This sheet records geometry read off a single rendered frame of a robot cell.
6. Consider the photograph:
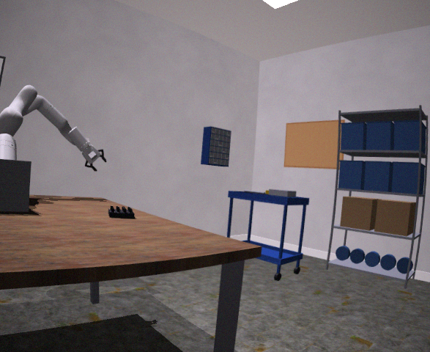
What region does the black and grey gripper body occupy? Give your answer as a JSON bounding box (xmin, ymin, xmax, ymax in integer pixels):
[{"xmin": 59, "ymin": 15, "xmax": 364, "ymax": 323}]
[{"xmin": 82, "ymin": 145, "xmax": 100, "ymax": 164}]

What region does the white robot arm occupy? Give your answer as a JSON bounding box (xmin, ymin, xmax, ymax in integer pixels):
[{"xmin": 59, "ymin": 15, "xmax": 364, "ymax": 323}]
[{"xmin": 0, "ymin": 85, "xmax": 90, "ymax": 160}]

